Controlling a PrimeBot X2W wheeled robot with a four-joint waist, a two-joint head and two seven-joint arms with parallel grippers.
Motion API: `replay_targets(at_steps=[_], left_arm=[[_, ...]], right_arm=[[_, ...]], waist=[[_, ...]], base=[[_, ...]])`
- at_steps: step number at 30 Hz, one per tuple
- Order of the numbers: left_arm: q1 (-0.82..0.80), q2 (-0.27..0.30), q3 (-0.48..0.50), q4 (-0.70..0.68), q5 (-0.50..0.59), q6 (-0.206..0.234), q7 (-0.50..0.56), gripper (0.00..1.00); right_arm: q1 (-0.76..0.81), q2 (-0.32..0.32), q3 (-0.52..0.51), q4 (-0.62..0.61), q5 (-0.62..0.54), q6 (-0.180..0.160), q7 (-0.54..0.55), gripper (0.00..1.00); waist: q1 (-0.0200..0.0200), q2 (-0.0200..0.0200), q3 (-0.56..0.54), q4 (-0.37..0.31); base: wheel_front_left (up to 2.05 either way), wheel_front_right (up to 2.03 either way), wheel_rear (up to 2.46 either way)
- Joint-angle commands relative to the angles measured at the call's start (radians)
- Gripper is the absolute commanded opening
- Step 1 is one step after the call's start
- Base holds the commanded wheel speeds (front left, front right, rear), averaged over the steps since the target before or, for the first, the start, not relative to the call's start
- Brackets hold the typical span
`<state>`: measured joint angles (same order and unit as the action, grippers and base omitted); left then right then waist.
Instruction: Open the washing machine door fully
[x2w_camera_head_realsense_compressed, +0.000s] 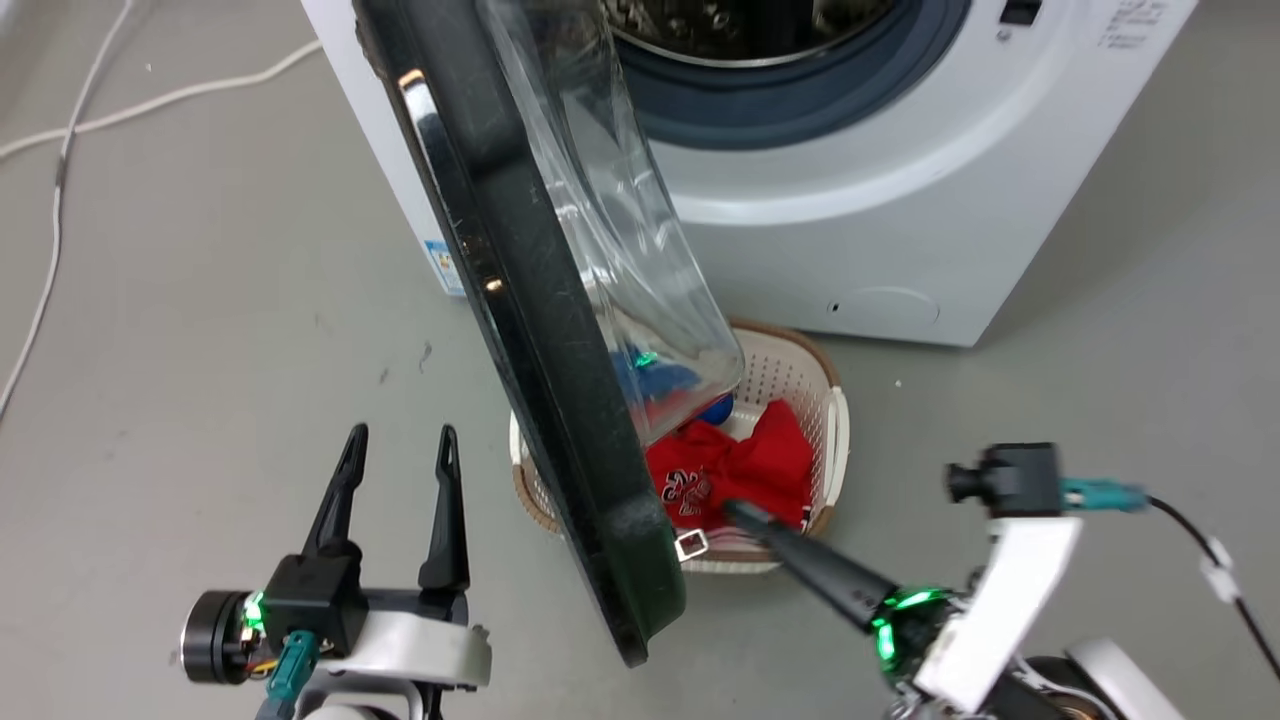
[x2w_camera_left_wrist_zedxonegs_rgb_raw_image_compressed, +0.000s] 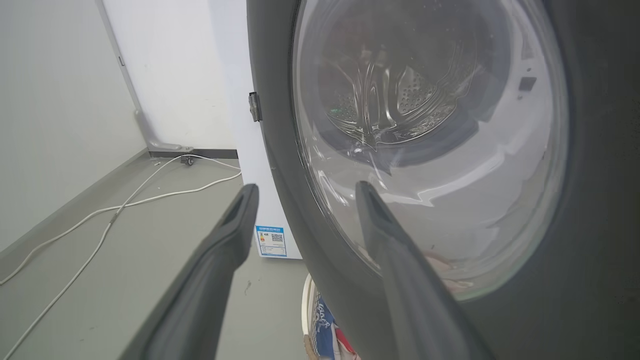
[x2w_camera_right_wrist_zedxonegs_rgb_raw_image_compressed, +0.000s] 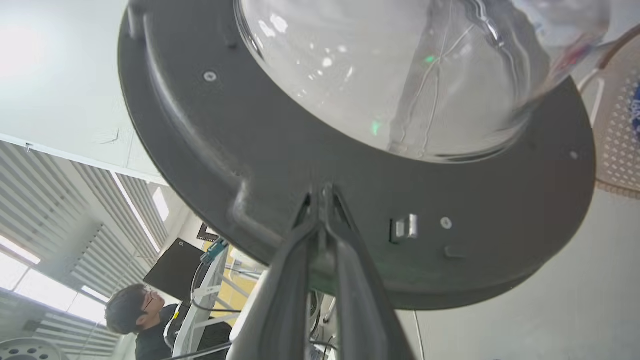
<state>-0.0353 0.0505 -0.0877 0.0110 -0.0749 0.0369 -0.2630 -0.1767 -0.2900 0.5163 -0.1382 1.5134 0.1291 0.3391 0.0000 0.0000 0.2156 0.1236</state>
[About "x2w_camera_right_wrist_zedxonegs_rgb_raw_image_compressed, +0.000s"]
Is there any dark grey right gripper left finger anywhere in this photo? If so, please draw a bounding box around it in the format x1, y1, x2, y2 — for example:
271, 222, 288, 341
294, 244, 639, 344
226, 193, 321, 360

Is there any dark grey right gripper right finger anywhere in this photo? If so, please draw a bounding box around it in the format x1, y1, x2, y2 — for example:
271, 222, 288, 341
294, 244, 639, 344
324, 185, 416, 360

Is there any grey round washing machine door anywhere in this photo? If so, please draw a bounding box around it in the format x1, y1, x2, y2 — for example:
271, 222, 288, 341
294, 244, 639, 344
118, 0, 612, 311

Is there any black monitor screen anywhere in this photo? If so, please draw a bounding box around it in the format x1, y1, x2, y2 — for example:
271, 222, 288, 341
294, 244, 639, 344
143, 238, 207, 304

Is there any person with black hair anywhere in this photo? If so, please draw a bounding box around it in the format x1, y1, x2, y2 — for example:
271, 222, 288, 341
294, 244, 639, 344
104, 283, 180, 360

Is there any round grey perforated disc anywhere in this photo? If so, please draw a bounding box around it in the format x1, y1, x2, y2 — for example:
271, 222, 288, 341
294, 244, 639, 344
0, 337, 70, 360

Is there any white perforated laundry basket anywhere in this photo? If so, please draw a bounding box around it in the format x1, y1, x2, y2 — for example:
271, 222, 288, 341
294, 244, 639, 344
578, 24, 640, 201

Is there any black cable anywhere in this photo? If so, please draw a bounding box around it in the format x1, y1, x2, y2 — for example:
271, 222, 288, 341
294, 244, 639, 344
190, 260, 243, 315

